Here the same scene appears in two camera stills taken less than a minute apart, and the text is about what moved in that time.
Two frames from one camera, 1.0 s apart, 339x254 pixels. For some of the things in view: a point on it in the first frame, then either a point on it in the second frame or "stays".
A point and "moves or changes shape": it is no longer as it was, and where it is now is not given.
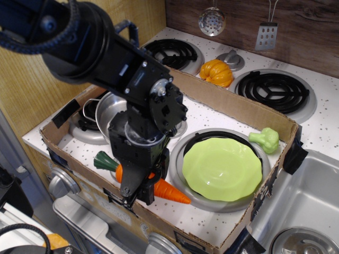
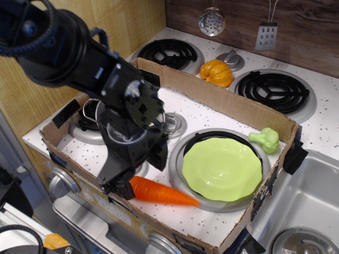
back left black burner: [174, 54] stays
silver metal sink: [301, 215] stays
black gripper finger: [146, 193] -> [158, 157]
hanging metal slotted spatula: [267, 36] stays
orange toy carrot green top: [105, 161] moves or changes shape
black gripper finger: [130, 200] -> [124, 189]
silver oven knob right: [158, 243] stays
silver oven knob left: [62, 184] stays
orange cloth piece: [55, 241] stays
